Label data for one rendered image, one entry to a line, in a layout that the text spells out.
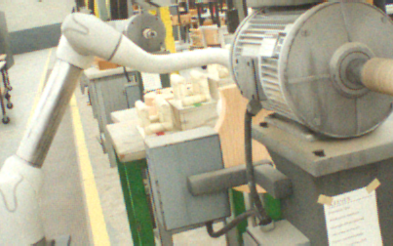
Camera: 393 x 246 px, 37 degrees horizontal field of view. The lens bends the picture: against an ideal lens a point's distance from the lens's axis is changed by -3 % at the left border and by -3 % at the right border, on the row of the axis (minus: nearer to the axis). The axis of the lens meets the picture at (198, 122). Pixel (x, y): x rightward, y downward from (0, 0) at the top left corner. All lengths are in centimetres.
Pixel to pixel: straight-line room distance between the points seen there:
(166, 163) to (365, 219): 44
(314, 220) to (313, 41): 34
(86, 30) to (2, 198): 58
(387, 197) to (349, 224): 9
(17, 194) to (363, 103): 116
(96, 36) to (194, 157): 71
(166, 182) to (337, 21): 52
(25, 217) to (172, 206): 69
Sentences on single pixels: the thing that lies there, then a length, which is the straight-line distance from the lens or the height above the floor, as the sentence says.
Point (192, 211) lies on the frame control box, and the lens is 136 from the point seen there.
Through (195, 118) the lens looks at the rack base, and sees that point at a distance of 226.
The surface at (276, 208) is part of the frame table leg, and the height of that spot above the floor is 60.
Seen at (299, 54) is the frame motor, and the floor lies 129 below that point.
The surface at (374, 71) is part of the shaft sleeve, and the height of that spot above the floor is 126.
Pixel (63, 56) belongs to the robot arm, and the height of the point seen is 130.
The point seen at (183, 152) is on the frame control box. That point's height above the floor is 109.
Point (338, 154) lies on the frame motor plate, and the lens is 105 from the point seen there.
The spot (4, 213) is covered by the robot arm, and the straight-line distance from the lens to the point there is 191.
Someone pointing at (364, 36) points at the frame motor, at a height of 131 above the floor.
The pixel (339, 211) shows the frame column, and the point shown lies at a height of 98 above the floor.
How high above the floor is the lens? 142
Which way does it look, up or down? 12 degrees down
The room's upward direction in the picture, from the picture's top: 9 degrees counter-clockwise
